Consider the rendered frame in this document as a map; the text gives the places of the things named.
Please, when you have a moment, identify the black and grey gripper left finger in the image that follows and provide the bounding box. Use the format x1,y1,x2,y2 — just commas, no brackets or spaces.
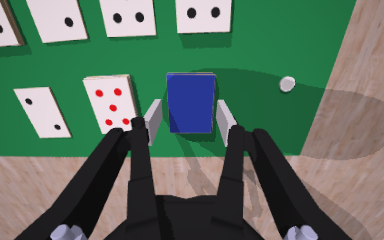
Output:
14,99,163,240

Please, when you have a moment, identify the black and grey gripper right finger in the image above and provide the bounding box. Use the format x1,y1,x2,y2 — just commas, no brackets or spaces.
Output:
206,100,352,240

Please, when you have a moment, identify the green felt mat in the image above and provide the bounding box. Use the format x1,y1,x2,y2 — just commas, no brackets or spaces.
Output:
0,0,357,157

